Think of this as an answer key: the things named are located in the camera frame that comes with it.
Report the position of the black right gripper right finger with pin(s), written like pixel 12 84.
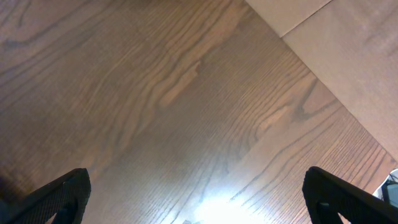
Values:
pixel 328 198

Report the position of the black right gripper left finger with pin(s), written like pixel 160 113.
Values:
pixel 61 201

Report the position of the white grey object at edge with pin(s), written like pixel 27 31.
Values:
pixel 388 190

